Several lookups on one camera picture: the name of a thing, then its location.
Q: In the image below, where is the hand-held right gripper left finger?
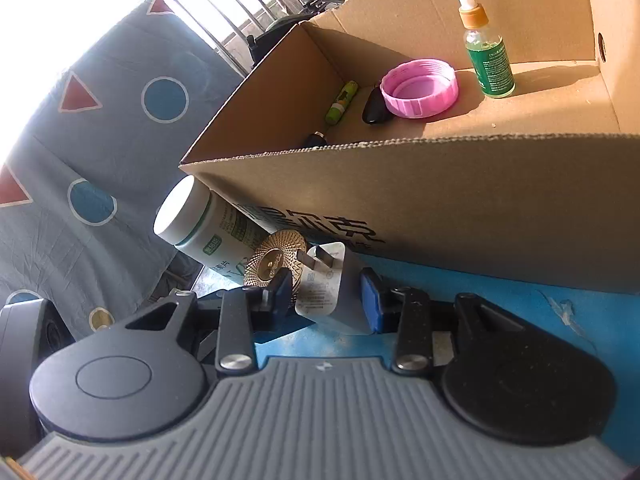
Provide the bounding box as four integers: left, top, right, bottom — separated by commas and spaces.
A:
124, 267, 294, 375

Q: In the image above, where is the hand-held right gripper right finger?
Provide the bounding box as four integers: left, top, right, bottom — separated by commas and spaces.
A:
360, 268, 508, 375

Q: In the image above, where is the white power adapter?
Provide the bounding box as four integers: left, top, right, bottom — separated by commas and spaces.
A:
295, 242, 374, 336

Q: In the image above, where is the brown cardboard box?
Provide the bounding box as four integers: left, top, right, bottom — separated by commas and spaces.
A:
179, 0, 640, 294

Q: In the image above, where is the gold round ribbed disc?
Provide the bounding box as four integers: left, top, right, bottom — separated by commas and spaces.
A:
243, 230, 309, 292

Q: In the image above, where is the white bottle with green label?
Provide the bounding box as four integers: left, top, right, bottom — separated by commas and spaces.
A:
152, 176, 274, 287

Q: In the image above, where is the blue printed tablecloth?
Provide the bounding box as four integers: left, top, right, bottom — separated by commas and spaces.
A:
192, 252, 640, 416

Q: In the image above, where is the black key fob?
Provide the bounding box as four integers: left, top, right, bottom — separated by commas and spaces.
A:
361, 85, 394, 126

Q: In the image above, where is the green lip balm tube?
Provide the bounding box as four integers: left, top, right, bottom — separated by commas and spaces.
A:
325, 80, 360, 126

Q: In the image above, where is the pink plastic lid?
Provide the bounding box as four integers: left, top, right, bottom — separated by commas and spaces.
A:
380, 59, 460, 120

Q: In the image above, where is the grey sheet with coloured shapes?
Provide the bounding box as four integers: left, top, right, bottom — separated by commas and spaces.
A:
0, 0, 251, 348

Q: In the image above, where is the wheelchair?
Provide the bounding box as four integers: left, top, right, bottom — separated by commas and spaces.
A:
246, 0, 451, 67

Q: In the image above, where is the green dropper bottle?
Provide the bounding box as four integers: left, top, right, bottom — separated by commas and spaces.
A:
454, 0, 516, 99

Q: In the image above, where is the stainless steel railing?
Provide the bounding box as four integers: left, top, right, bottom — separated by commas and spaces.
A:
159, 0, 301, 78

